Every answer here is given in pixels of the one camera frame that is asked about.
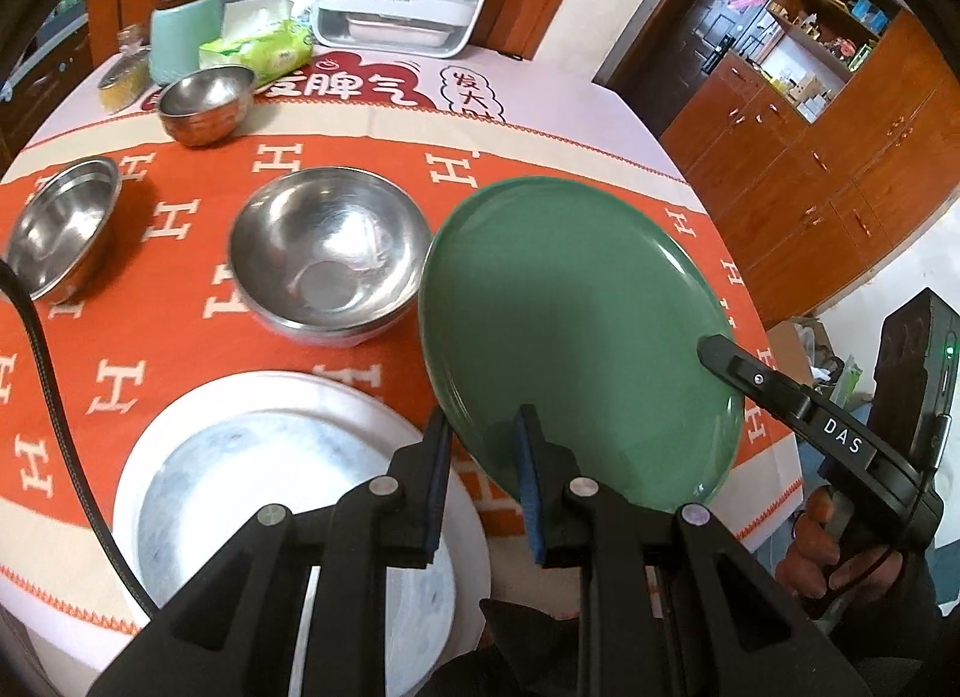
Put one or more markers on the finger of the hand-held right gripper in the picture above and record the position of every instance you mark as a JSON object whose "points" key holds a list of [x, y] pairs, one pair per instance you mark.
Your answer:
{"points": [[780, 397]]}

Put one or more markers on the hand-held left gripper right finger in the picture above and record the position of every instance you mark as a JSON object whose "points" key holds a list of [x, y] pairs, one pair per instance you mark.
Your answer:
{"points": [[529, 487]]}

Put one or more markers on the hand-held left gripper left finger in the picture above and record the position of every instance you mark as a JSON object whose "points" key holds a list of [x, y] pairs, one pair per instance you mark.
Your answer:
{"points": [[441, 487]]}

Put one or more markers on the blue patterned white plate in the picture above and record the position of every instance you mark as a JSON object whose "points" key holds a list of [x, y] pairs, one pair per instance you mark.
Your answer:
{"points": [[262, 464]]}

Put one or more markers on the green plate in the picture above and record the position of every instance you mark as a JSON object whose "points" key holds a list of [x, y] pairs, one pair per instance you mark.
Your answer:
{"points": [[570, 307]]}

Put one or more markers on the round steel bowl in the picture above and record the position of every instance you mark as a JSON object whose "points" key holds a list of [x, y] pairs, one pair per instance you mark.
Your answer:
{"points": [[330, 247]]}

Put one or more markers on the plain white plate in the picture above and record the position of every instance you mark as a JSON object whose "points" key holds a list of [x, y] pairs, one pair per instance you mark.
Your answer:
{"points": [[146, 457]]}

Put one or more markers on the small steel bowl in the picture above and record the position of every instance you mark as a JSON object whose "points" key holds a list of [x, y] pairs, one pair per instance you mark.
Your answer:
{"points": [[206, 97]]}

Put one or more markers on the wide steel bowl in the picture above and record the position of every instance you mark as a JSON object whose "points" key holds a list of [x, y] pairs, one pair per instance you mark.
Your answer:
{"points": [[60, 232]]}

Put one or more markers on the person's right hand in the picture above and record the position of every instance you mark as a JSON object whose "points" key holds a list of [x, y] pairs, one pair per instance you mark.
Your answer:
{"points": [[806, 569]]}

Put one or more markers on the cardboard box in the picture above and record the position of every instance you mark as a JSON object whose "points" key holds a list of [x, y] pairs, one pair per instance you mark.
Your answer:
{"points": [[795, 352]]}

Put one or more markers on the tall wooden cabinet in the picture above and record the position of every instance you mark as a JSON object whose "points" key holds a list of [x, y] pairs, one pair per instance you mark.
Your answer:
{"points": [[825, 164]]}

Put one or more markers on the orange printed tablecloth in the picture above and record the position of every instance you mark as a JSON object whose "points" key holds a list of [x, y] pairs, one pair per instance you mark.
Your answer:
{"points": [[187, 307]]}

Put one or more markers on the dark entry door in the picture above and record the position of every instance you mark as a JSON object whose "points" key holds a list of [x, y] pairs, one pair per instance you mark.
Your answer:
{"points": [[697, 29]]}

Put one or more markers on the green tissue pack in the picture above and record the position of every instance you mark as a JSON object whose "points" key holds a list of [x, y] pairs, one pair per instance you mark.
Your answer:
{"points": [[270, 51]]}

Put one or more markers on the white plastic bottle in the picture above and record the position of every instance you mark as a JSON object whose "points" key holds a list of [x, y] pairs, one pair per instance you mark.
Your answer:
{"points": [[301, 3]]}

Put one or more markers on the glass jar with yellow contents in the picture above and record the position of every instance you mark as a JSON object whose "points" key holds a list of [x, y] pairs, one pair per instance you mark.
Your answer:
{"points": [[124, 85]]}

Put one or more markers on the mint green canister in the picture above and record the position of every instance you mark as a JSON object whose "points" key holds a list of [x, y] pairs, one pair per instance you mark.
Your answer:
{"points": [[184, 36]]}

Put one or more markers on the small glass jar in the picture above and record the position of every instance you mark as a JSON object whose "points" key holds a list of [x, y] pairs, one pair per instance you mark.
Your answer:
{"points": [[133, 40]]}

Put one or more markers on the wooden kitchen cabinet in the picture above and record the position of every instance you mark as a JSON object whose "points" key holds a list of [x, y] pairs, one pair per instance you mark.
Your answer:
{"points": [[45, 82]]}

